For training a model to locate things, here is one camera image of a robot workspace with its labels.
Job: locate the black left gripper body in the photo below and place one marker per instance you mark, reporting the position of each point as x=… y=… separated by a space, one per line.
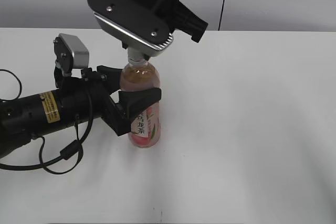
x=87 y=98

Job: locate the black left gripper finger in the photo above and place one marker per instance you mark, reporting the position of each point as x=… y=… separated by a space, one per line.
x=110 y=78
x=133 y=103

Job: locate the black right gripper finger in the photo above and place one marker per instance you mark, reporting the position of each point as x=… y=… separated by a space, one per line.
x=188 y=22

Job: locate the white bottle cap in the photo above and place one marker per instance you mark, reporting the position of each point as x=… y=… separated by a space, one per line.
x=135 y=56

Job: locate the pink peach tea bottle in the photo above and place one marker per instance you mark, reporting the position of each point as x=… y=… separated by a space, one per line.
x=146 y=128

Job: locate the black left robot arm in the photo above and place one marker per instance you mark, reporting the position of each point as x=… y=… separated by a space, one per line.
x=25 y=119

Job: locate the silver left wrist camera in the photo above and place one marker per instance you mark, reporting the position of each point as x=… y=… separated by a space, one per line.
x=70 y=53

